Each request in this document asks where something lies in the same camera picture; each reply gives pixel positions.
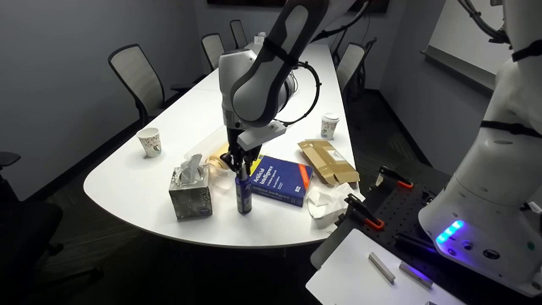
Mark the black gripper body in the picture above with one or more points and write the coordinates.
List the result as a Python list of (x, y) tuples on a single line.
[(240, 154)]

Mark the blue book with orange spine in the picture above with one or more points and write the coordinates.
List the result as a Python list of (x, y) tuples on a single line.
[(279, 179)]

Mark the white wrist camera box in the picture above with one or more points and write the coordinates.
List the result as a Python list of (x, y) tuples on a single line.
[(261, 132)]

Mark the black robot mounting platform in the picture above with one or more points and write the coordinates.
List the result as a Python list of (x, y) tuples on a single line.
[(398, 222)]

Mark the wall whiteboard with tray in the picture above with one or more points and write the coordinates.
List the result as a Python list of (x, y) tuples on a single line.
[(450, 34)]

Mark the blue spray bottle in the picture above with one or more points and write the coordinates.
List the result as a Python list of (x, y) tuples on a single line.
[(244, 195)]

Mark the clear plastic bag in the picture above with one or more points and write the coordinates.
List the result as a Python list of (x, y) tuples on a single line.
[(217, 163)]

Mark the grey marbled tissue box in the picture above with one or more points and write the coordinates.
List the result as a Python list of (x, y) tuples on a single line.
[(190, 195)]

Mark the mesh back office chair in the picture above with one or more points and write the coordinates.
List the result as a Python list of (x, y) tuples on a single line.
[(137, 76), (237, 32), (212, 47), (350, 64)]

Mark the white board sheet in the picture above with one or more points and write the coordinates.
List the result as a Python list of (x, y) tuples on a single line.
[(355, 279)]

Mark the paper cup with white lid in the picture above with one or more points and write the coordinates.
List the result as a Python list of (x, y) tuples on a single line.
[(328, 127)]

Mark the grey marker with purple tint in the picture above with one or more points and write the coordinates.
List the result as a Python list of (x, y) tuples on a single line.
[(415, 274)]

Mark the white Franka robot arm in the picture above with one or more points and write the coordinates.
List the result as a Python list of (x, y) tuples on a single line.
[(271, 73)]

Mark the crumpled white paper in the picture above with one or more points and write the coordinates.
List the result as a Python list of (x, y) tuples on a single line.
[(327, 203)]

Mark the open patterned paper cup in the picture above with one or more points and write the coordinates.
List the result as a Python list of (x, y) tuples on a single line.
[(149, 142)]

